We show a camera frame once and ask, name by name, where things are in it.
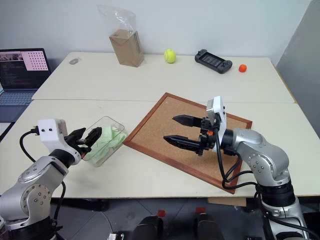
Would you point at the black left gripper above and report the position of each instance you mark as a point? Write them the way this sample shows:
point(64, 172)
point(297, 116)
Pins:
point(77, 146)

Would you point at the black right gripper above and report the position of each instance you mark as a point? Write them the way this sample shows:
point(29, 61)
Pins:
point(206, 140)

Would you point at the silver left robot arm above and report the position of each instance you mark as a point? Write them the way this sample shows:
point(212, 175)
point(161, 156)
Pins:
point(32, 180)

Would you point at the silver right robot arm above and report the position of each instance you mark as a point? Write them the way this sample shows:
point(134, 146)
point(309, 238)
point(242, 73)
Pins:
point(262, 155)

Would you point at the wood framed cork board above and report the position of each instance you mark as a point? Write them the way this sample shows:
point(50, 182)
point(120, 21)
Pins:
point(160, 130)

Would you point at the clear plastic container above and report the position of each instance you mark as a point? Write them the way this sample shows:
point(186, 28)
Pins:
point(117, 126)

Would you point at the small grey oval object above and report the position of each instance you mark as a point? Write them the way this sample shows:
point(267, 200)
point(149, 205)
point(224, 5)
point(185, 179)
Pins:
point(74, 61)

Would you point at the black handheld game console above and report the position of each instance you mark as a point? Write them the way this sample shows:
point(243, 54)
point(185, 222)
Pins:
point(213, 61)

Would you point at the yellow tennis ball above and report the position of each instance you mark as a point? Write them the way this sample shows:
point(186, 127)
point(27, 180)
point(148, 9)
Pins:
point(170, 56)

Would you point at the flat brown cardboard sheet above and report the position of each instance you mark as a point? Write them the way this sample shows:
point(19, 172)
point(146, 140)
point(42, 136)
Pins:
point(225, 201)

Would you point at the small orange ball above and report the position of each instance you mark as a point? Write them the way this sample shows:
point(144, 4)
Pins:
point(243, 68)

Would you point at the open laptop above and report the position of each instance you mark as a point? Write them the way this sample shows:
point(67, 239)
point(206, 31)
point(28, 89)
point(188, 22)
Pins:
point(15, 75)

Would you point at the brown cardboard box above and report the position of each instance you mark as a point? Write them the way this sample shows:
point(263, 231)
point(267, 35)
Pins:
point(127, 50)

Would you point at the dark rounded shape red tag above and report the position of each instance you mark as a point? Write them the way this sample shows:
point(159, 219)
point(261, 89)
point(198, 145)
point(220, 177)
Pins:
point(208, 227)
point(147, 228)

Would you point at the cardboard box in plastic bag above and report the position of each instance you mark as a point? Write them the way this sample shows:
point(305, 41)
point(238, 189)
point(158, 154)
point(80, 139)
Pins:
point(117, 17)

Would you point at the grey partition panel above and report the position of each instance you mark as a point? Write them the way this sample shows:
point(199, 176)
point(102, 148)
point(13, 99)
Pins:
point(300, 62)

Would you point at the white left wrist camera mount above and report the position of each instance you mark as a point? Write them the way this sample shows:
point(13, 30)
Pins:
point(50, 135)

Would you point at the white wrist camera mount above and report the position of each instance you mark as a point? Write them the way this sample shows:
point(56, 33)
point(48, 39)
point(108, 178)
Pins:
point(221, 110)
point(50, 135)

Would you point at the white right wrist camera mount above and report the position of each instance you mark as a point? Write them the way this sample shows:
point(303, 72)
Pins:
point(221, 110)

